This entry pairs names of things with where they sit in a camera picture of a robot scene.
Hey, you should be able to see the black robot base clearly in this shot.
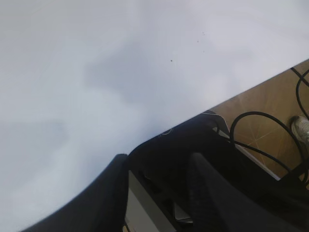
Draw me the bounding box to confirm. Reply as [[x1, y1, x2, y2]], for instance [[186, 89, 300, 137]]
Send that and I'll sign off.
[[129, 113, 309, 232]]

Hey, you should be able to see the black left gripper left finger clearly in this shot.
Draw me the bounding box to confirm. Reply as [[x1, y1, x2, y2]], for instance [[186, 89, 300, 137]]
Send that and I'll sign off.
[[26, 154, 128, 232]]

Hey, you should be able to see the grey white sneaker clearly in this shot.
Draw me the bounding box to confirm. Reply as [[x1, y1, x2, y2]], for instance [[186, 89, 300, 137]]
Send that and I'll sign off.
[[291, 116, 309, 145]]

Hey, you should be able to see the black cable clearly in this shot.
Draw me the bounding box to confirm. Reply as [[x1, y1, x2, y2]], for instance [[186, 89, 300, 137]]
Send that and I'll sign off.
[[229, 67, 309, 184]]

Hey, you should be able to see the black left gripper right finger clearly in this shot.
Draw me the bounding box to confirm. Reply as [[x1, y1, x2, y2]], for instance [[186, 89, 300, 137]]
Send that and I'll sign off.
[[188, 153, 309, 232]]

